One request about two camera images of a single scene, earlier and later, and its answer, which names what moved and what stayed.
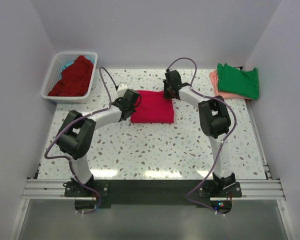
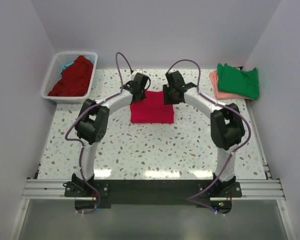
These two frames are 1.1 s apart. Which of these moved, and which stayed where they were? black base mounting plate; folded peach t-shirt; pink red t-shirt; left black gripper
Moved: left black gripper
Stayed: folded peach t-shirt; pink red t-shirt; black base mounting plate
